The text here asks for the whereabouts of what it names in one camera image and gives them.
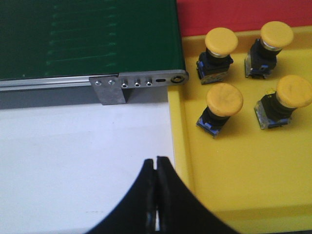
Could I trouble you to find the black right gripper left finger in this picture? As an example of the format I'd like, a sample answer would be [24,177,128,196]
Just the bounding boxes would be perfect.
[89,159,156,234]

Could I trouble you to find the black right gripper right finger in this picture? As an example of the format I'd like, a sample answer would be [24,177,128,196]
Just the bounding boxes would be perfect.
[157,156,237,234]

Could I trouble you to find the yellow mushroom push button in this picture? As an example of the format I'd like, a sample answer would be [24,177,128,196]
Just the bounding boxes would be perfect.
[196,27,238,85]
[244,21,294,79]

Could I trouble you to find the yellow plastic tray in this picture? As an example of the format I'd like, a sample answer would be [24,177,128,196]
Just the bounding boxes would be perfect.
[168,26,312,234]

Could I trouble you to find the red plastic tray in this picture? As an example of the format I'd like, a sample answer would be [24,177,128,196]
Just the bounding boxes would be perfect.
[177,0,312,36]

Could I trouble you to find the green conveyor belt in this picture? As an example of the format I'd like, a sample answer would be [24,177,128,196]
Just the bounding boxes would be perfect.
[0,0,185,80]

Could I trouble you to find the aluminium conveyor frame rail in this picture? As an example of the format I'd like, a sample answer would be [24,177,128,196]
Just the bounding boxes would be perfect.
[0,70,189,109]

